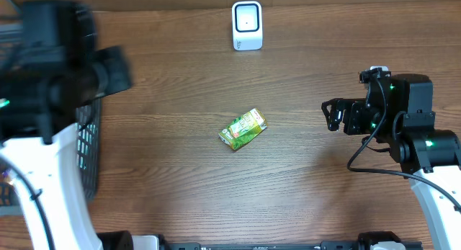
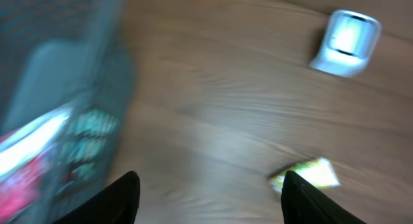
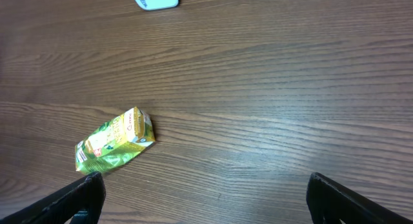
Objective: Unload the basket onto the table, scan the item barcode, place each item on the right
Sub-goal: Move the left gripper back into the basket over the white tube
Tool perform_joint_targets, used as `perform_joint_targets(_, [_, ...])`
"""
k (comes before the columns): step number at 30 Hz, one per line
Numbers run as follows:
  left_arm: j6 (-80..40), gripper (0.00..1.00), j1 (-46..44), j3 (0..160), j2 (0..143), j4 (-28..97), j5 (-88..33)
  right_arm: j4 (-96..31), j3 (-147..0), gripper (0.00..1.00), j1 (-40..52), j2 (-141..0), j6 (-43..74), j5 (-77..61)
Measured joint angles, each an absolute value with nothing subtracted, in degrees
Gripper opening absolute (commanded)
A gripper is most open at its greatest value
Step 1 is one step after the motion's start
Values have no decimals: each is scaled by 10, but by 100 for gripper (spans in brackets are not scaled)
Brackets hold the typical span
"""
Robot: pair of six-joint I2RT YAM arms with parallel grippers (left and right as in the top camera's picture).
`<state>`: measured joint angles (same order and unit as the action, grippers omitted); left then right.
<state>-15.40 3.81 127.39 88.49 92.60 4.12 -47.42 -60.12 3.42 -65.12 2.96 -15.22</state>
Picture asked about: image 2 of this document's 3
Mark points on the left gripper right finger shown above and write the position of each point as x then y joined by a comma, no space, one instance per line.
303,203

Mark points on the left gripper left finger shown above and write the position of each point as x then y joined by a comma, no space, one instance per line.
118,203

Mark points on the green juice carton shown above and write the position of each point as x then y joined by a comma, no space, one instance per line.
318,172

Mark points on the teal wet wipes pack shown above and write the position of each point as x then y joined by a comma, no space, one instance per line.
88,136

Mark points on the white conditioner tube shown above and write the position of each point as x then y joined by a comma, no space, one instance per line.
27,142

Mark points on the red purple pad pack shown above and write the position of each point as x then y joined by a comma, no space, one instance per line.
22,188

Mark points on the white barcode scanner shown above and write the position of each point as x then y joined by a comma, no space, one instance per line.
348,43

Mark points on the grey plastic basket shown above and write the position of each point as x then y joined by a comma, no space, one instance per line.
63,53

